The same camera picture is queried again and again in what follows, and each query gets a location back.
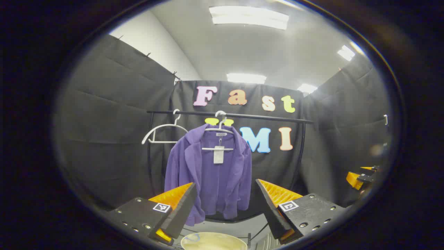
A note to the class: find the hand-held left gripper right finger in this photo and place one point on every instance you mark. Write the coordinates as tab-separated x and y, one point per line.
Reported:
272	215

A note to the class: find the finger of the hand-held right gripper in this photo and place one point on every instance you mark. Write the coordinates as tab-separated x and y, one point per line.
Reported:
368	168
353	180

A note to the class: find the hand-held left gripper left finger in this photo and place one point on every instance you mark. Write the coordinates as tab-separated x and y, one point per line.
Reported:
182	215

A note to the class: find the beige laundry hamper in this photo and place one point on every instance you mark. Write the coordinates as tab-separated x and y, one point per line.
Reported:
211	241

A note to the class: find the purple knit jacket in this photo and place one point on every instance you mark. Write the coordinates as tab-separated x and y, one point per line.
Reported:
222	184

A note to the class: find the white plastic hanger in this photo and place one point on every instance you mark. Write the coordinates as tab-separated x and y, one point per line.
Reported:
163	142
218	149

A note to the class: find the black clothes rack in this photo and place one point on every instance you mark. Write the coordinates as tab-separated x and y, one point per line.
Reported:
260	117

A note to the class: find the white paper hang tag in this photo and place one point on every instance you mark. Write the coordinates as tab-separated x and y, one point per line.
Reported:
219	155

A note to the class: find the ceiling light panel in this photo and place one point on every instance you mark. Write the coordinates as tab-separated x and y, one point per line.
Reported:
249	17
307	88
346	53
246	78

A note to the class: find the black backdrop cloth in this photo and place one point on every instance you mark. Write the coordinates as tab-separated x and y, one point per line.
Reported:
104	139

